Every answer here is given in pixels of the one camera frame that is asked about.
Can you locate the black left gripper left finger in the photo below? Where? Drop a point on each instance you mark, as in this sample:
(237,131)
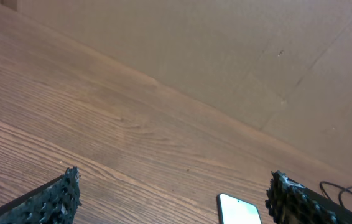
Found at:
(54,202)

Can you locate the brown cardboard backdrop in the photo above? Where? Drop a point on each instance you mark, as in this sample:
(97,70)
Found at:
(283,67)

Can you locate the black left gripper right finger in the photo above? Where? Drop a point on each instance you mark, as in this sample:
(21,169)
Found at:
(291,202)

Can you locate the blue Galaxy smartphone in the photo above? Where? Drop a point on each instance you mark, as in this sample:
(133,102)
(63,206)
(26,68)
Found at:
(232,210)

